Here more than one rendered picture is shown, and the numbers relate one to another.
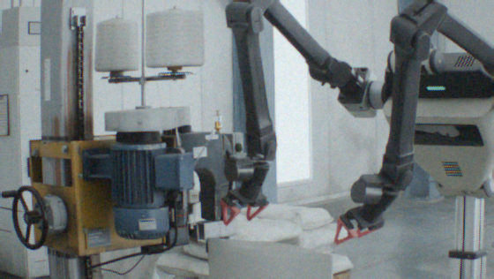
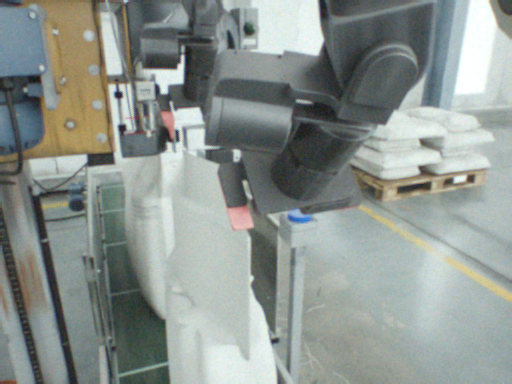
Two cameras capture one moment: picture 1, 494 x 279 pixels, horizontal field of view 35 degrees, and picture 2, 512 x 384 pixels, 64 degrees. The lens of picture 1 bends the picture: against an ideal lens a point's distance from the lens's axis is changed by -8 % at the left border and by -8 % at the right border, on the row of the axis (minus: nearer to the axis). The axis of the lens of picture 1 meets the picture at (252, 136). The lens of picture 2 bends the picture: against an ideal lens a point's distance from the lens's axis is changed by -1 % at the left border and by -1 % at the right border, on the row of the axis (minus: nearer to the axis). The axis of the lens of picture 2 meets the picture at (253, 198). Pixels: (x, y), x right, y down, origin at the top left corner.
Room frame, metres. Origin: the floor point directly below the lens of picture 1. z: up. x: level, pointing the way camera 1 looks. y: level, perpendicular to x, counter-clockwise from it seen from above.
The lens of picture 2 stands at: (1.76, -0.42, 1.26)
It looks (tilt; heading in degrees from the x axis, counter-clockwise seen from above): 21 degrees down; 27
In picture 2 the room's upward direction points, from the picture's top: straight up
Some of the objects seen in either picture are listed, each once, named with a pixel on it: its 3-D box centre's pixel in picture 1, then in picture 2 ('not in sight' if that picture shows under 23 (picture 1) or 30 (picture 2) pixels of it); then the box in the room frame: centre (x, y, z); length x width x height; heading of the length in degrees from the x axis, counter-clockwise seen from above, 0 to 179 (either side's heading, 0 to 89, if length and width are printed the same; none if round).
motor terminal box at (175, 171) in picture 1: (175, 176); (0, 51); (2.16, 0.20, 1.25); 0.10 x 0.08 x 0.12; 163
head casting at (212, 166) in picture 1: (171, 171); (175, 60); (2.65, 0.25, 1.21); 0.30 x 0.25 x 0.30; 48
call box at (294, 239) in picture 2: not in sight; (298, 228); (2.67, -0.09, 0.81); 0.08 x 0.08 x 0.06; 48
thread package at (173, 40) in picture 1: (174, 39); not in sight; (2.31, 0.21, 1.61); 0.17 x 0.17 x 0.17
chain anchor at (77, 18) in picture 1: (79, 18); not in sight; (2.26, 0.47, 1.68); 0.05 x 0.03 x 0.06; 138
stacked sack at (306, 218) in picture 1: (282, 216); (438, 118); (6.06, -0.21, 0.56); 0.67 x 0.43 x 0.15; 48
